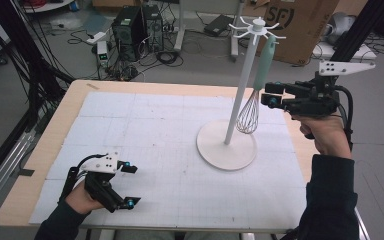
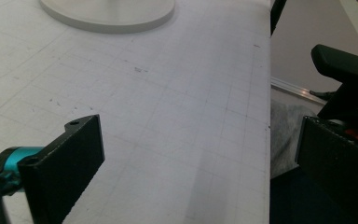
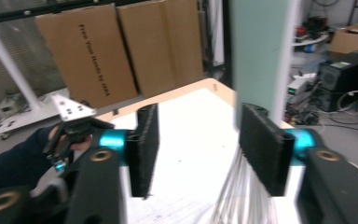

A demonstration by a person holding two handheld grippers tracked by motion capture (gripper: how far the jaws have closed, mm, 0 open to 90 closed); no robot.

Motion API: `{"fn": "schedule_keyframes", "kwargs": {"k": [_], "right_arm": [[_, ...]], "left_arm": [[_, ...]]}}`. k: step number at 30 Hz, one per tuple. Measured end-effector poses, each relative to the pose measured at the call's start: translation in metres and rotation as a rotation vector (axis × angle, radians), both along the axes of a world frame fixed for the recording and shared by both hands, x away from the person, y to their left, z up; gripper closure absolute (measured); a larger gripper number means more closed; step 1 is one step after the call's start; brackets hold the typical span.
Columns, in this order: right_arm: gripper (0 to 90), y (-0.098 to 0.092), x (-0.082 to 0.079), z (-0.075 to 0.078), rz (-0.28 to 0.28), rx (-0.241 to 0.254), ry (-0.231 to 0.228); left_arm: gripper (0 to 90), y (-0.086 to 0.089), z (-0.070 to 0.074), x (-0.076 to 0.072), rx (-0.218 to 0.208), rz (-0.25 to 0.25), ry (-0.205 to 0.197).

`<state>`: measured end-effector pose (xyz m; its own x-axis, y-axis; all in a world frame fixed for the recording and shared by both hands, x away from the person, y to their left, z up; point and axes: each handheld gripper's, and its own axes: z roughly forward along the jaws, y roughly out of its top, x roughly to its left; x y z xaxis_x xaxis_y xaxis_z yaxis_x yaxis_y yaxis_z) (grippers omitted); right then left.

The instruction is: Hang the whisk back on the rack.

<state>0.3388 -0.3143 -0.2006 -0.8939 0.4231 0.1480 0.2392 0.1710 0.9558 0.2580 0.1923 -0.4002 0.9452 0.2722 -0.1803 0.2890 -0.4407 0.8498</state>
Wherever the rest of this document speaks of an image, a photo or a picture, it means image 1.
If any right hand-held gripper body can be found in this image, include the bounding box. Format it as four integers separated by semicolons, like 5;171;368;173
283;59;377;118

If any cardboard box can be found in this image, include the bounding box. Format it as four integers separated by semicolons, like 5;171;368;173
255;0;340;66

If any white device with green display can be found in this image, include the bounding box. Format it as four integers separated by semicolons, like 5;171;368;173
96;40;111;68

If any black metal frame with cables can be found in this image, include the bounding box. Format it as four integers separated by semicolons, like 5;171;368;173
0;0;76;134

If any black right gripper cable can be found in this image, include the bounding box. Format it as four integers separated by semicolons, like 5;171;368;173
334;84;355;152

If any white power strip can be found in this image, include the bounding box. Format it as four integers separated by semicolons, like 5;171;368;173
85;31;108;46

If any aluminium rail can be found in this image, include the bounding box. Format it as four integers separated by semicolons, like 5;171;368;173
353;206;372;240
0;129;37;219

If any flat black device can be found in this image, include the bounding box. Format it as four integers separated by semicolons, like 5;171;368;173
203;14;235;38

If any white stand leg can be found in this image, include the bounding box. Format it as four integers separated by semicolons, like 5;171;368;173
229;0;245;63
174;0;187;52

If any white grid mat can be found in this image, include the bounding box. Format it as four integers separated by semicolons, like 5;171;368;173
28;91;311;234

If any grey rounded object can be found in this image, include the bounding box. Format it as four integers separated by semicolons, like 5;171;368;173
322;11;357;45

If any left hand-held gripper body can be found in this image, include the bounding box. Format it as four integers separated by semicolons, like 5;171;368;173
84;151;128;214

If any coiled black cable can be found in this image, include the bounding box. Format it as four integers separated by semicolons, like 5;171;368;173
155;49;185;68

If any white utensil hook rack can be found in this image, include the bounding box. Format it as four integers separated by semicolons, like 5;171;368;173
195;15;287;172

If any white flat board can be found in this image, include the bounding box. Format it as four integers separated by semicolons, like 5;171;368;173
311;42;378;62

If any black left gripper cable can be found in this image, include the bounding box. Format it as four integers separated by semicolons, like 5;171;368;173
57;153;110;205

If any person's right hand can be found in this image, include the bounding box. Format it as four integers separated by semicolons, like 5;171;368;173
293;114;353;160

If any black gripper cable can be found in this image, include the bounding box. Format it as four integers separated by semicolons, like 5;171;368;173
57;153;110;205
334;84;355;152

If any slim black computer tower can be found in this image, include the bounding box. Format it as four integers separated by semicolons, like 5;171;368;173
142;4;165;53

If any person's left hand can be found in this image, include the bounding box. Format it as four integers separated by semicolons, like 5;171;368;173
64;181;106;215

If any large black computer tower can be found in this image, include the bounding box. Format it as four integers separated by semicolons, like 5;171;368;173
111;5;148;63

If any green-handled wire whisk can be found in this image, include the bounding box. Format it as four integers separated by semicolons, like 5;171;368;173
235;34;278;136

